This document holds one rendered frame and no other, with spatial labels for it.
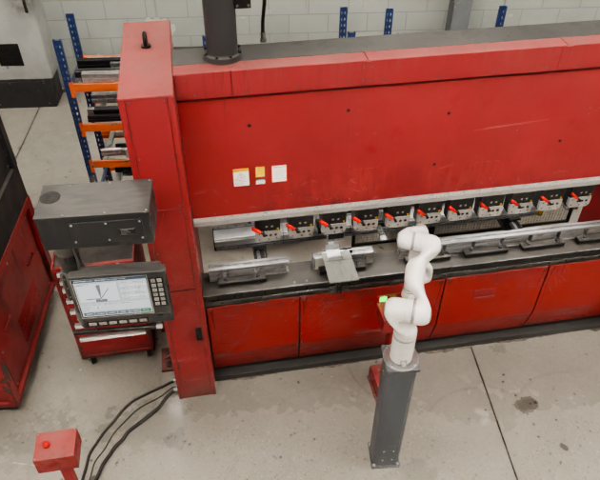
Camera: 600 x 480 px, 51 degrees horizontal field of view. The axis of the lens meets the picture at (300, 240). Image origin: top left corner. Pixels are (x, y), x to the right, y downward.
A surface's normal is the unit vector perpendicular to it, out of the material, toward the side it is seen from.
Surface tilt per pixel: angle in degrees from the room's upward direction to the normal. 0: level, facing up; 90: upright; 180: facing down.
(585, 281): 90
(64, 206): 0
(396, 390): 90
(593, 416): 0
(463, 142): 90
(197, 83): 90
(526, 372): 0
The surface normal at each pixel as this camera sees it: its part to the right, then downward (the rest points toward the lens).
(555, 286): 0.18, 0.66
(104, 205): 0.01, -0.74
